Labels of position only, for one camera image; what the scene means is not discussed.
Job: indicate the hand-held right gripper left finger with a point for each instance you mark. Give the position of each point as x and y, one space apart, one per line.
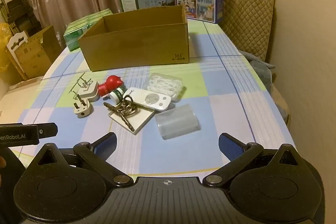
106 146

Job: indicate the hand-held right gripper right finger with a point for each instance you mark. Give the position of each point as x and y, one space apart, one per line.
231 146

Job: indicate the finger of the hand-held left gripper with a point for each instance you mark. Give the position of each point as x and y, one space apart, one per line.
48 130

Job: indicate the white three-pin plug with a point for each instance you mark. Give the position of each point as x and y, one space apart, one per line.
84 109

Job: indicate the small green white bottle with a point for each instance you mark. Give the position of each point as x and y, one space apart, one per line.
117 95

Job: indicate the white power adapter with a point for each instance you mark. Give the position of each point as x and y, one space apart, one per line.
89 94

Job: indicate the translucent plastic box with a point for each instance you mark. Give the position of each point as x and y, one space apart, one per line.
177 121

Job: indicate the red toy figure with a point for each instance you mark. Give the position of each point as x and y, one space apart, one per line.
111 83

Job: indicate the white remote control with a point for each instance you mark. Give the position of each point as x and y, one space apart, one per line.
152 99

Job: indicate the brown cardboard box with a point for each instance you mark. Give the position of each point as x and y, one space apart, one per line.
136 48

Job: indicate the person's left hand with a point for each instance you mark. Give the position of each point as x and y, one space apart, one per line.
2 162

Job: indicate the beige printed bed sheet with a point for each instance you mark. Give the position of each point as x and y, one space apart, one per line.
15 92

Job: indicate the checked tablecloth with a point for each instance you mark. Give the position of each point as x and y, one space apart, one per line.
210 82

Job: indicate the printed brown cardboard carton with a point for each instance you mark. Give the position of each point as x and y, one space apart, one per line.
34 56

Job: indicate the grey blanket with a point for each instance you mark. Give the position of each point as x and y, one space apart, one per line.
262 69

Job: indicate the yellow plastic bag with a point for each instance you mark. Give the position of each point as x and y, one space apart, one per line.
4 45

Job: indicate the green drink carton pack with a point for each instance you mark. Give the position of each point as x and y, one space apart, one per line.
76 32

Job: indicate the black folding cart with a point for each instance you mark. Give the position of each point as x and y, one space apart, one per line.
18 8

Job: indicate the quilted beige chair cover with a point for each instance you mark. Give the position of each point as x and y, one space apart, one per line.
246 19

